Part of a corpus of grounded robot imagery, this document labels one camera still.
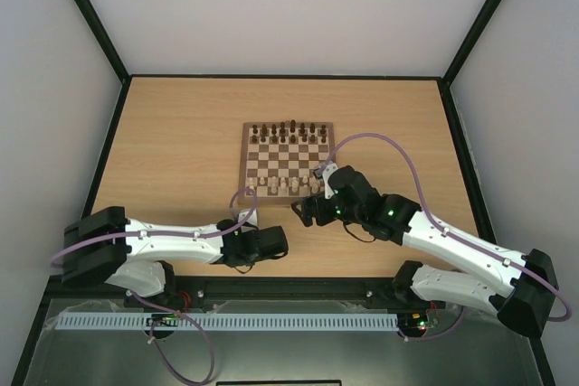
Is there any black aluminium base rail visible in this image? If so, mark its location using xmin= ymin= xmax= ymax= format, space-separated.
xmin=47 ymin=275 xmax=526 ymax=313

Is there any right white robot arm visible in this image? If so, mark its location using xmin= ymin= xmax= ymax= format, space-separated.
xmin=291 ymin=164 xmax=557 ymax=338

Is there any white slotted cable duct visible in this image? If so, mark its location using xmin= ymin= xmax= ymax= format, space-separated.
xmin=55 ymin=313 xmax=399 ymax=332

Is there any wooden chess board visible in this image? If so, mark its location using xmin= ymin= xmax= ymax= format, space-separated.
xmin=238 ymin=120 xmax=335 ymax=205

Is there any black cage frame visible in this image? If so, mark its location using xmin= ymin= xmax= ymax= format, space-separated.
xmin=1 ymin=0 xmax=578 ymax=385

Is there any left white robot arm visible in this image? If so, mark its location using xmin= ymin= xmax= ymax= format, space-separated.
xmin=51 ymin=206 xmax=289 ymax=297

